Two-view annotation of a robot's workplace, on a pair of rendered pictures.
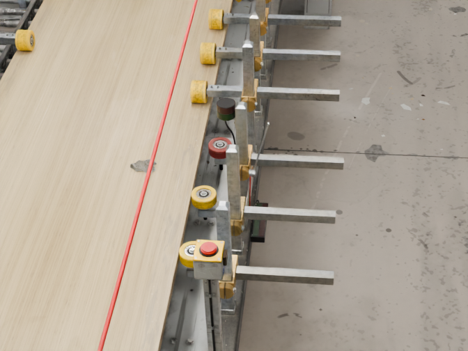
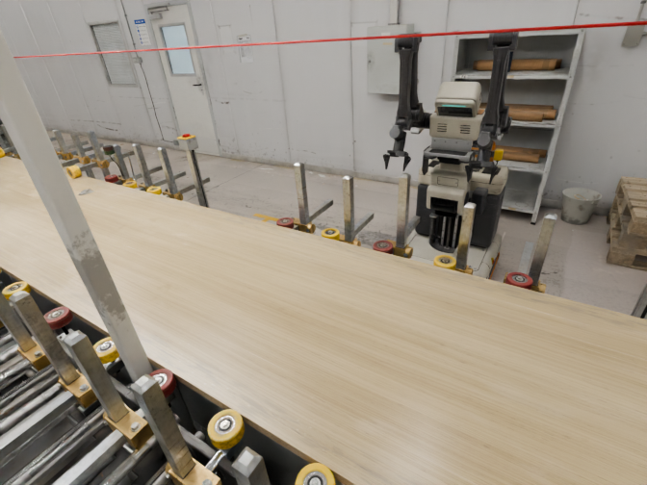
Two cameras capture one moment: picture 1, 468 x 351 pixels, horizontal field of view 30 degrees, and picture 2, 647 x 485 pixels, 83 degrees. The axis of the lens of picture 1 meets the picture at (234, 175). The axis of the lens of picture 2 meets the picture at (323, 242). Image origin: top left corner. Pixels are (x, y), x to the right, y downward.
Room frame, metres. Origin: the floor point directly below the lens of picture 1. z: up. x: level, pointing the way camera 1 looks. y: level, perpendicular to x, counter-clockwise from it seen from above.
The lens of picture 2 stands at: (-0.04, 1.55, 1.68)
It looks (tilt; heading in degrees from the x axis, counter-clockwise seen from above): 31 degrees down; 297
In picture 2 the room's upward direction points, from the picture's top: 4 degrees counter-clockwise
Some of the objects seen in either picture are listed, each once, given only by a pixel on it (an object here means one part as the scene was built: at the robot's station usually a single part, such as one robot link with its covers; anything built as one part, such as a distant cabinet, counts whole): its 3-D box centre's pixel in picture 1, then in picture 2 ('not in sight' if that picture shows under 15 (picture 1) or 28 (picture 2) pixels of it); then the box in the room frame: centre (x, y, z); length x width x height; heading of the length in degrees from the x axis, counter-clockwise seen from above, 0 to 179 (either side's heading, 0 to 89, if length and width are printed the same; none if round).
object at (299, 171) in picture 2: not in sight; (303, 211); (0.76, 0.16, 0.92); 0.04 x 0.04 x 0.48; 83
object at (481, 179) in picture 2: not in sight; (457, 198); (0.14, -0.93, 0.59); 0.55 x 0.34 x 0.83; 172
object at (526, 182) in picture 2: not in sight; (502, 129); (-0.06, -2.15, 0.78); 0.90 x 0.45 x 1.55; 173
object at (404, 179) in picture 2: not in sight; (401, 229); (0.26, 0.23, 0.94); 0.04 x 0.04 x 0.48; 83
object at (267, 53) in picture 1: (273, 53); (90, 156); (2.77, -0.16, 0.95); 0.50 x 0.04 x 0.04; 83
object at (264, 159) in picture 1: (278, 161); (140, 175); (2.27, -0.15, 0.84); 0.43 x 0.03 x 0.04; 83
